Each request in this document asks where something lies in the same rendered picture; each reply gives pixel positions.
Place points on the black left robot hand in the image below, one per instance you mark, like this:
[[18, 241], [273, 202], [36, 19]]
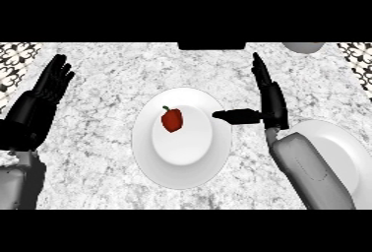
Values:
[[36, 101]]

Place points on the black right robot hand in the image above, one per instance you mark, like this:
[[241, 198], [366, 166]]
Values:
[[273, 101]]

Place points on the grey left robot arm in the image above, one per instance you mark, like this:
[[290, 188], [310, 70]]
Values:
[[17, 180]]

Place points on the white round plate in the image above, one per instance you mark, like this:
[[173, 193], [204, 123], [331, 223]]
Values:
[[344, 154]]

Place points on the red bell pepper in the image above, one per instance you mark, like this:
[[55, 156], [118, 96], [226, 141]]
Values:
[[172, 119]]

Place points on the white oval plate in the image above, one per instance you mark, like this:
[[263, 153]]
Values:
[[182, 138]]

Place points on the grey round bowl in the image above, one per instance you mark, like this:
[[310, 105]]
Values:
[[303, 47]]

